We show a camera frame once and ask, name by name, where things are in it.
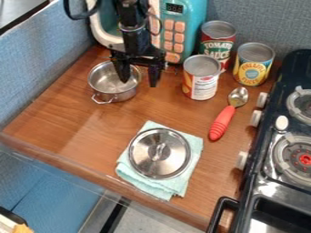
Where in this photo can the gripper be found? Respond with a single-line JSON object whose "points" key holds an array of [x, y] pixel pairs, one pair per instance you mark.
{"points": [[137, 45]]}

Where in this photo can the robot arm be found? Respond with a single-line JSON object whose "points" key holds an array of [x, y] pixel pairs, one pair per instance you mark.
{"points": [[129, 18]]}

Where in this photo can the silver pot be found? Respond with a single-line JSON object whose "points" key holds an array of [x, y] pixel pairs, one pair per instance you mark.
{"points": [[111, 83]]}

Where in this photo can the silver pot lid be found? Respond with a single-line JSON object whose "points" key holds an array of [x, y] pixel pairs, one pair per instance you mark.
{"points": [[159, 153]]}

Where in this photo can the toy microwave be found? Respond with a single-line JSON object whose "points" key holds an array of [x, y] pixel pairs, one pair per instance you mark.
{"points": [[178, 27]]}

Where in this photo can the white labelled can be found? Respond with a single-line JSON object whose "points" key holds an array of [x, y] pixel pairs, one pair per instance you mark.
{"points": [[200, 80]]}

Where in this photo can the red tomato sauce can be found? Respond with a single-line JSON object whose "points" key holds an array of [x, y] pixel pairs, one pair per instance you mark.
{"points": [[218, 42]]}

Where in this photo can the yellow pineapple can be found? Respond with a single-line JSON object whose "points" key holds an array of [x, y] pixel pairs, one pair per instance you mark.
{"points": [[253, 65]]}

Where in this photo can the light green cloth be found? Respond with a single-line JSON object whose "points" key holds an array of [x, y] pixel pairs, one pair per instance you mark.
{"points": [[190, 182]]}

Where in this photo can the toy stove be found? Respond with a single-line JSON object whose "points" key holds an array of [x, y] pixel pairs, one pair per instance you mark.
{"points": [[283, 142]]}

